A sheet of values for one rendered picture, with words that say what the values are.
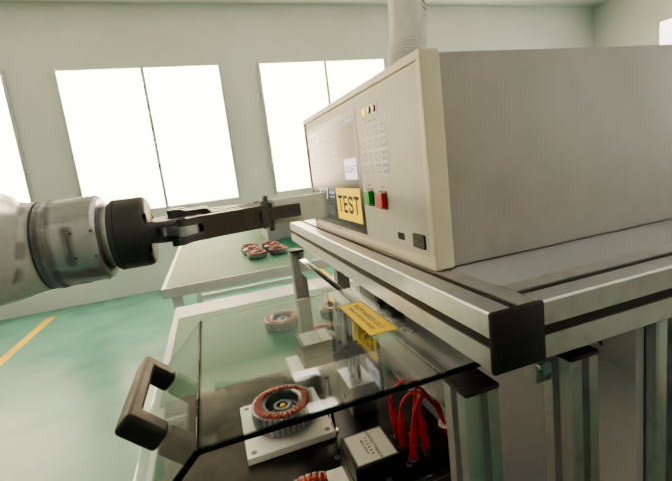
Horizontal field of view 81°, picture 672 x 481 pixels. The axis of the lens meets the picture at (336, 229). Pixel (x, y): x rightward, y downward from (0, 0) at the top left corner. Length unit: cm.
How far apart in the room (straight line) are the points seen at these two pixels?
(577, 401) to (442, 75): 30
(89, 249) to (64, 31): 518
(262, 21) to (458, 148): 523
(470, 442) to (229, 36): 530
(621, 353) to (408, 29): 159
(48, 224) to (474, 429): 41
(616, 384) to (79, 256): 51
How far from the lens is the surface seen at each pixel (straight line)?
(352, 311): 45
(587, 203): 51
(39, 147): 544
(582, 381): 41
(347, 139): 56
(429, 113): 38
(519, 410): 58
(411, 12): 191
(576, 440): 42
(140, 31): 546
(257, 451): 75
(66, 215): 45
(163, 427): 36
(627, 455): 48
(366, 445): 58
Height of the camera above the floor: 123
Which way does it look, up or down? 9 degrees down
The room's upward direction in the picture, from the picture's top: 7 degrees counter-clockwise
